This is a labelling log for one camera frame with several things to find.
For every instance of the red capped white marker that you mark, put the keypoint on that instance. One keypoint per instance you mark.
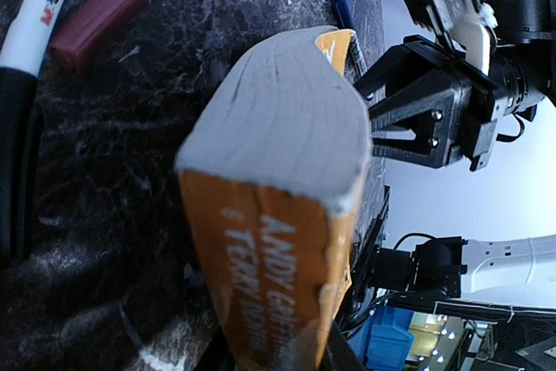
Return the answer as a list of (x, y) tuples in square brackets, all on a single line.
[(90, 29)]

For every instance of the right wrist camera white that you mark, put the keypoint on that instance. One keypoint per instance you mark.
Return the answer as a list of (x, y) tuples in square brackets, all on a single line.
[(469, 23)]

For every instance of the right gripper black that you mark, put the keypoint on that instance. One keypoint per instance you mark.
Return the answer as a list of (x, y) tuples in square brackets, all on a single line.
[(452, 109)]

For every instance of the blue capped thin pen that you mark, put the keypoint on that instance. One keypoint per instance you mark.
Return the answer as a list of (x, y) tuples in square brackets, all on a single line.
[(344, 18)]

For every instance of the orange green paperback book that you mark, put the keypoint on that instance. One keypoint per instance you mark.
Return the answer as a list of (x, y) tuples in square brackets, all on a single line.
[(271, 178)]

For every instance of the black capped white marker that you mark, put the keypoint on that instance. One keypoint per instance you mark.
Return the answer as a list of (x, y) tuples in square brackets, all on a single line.
[(22, 54)]

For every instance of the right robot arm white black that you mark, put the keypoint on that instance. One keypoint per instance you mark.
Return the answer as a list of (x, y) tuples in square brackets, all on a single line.
[(440, 275)]

